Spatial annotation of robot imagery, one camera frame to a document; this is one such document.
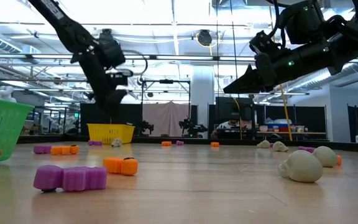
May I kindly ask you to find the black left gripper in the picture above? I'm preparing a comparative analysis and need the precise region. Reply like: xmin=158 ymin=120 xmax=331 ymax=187
xmin=78 ymin=51 xmax=129 ymax=118

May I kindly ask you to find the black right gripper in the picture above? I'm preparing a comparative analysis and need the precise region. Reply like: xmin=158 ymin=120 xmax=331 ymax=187
xmin=223 ymin=51 xmax=305 ymax=95

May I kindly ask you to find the cream rounded toy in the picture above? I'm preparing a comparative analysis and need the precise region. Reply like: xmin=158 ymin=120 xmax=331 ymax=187
xmin=311 ymin=146 xmax=339 ymax=168

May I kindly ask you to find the yellow plastic basket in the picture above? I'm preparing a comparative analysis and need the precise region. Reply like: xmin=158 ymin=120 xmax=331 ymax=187
xmin=86 ymin=123 xmax=135 ymax=145

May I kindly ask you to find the black computer monitor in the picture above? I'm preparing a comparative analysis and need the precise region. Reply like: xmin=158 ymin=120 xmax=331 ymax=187
xmin=214 ymin=96 xmax=255 ymax=123

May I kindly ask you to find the person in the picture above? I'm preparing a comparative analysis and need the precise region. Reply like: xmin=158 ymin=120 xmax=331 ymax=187
xmin=211 ymin=119 xmax=254 ymax=140

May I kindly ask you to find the beige curtain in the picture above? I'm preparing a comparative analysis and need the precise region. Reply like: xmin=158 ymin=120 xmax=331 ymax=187
xmin=142 ymin=101 xmax=190 ymax=138

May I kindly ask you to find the black gantry stand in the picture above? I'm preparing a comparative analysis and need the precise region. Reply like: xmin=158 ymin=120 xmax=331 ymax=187
xmin=140 ymin=78 xmax=192 ymax=138

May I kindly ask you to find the green plastic basket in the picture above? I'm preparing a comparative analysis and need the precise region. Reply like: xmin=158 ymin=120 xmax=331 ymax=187
xmin=0 ymin=95 xmax=34 ymax=166

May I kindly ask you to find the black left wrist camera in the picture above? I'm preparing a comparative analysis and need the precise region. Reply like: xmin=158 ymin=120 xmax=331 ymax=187
xmin=106 ymin=68 xmax=134 ymax=87

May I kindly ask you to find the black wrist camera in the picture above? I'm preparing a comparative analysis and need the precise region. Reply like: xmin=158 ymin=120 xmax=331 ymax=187
xmin=249 ymin=30 xmax=275 ymax=54
xmin=106 ymin=68 xmax=134 ymax=87

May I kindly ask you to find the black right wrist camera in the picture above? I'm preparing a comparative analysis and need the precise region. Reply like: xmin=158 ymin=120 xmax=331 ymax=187
xmin=249 ymin=30 xmax=275 ymax=54

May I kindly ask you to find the yellow cable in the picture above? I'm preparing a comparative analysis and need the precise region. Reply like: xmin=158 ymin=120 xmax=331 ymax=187
xmin=278 ymin=83 xmax=293 ymax=142

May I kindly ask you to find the black overhead camera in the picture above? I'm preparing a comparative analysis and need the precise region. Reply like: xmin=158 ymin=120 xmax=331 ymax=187
xmin=196 ymin=29 xmax=213 ymax=47

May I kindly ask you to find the black overhead frame bar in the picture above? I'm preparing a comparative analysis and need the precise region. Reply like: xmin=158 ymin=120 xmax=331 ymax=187
xmin=0 ymin=53 xmax=358 ymax=62

